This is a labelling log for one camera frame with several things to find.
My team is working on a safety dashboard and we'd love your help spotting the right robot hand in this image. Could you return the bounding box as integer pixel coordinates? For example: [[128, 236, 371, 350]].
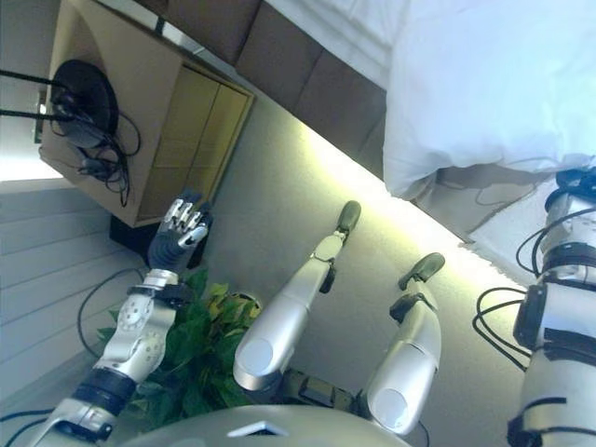
[[556, 167, 596, 194]]

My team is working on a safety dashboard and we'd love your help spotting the silver left robot leg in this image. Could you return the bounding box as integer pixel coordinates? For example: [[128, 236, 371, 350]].
[[231, 200, 362, 393]]

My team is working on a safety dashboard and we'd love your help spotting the silver right robot leg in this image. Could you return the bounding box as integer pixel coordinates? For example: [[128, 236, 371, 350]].
[[362, 252, 446, 437]]

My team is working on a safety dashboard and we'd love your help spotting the white mattress sheet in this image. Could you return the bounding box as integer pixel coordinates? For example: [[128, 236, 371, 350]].
[[264, 0, 398, 90]]

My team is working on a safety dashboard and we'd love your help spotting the brown upholstered bed base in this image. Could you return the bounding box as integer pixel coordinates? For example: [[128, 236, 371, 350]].
[[153, 0, 467, 243]]

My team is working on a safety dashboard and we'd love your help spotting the black floor cable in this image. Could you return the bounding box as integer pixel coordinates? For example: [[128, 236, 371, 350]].
[[76, 267, 146, 360]]

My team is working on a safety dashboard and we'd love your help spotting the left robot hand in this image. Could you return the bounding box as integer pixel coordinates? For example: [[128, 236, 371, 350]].
[[147, 188, 213, 271]]

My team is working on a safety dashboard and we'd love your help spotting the green leafy plant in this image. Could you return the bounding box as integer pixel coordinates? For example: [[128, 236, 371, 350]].
[[96, 268, 263, 421]]

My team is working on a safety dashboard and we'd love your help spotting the silver robot torso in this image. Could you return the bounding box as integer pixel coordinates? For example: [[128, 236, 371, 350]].
[[118, 370, 421, 447]]

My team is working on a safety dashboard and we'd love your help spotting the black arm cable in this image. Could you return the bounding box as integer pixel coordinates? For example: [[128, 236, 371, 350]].
[[472, 204, 596, 373]]

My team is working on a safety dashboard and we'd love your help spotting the black cable bundle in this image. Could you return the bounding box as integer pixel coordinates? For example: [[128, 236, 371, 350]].
[[49, 88, 142, 207]]

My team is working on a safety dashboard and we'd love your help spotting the wooden nightstand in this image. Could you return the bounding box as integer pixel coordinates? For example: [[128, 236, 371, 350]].
[[39, 0, 257, 229]]

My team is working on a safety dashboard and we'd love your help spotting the white duvet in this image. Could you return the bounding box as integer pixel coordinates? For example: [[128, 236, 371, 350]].
[[381, 0, 596, 202]]

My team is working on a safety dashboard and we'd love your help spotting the silver robot leg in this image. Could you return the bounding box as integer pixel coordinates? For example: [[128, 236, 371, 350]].
[[231, 200, 362, 393], [362, 252, 446, 437]]

